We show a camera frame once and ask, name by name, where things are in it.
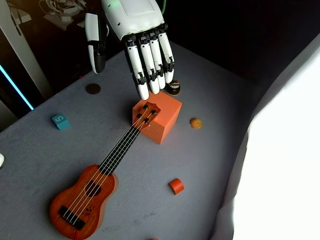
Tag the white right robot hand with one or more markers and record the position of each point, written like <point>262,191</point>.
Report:
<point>1,160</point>

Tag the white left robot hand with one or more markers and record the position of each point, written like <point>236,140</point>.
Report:
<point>130,17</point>

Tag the small brown toy guitar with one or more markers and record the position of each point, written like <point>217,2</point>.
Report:
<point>82,200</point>

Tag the white background equipment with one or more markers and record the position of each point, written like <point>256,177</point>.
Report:
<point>60,12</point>

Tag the teal number five block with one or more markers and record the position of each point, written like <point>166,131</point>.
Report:
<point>61,122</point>

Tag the cyan light strip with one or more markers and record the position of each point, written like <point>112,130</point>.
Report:
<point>15,86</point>

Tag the dark brown round disc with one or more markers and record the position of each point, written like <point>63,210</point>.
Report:
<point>93,88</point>

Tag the chocolate cake toy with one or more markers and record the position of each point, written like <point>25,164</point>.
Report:
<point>173,88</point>

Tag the large orange foam cube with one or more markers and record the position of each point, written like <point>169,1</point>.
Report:
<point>167,112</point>

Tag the white upright panel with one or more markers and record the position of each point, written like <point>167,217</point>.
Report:
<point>25,55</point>

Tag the orange swirl cookie toy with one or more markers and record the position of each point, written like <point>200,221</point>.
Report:
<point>196,123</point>

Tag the orange half-cylinder block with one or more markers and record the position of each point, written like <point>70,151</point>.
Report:
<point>176,186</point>

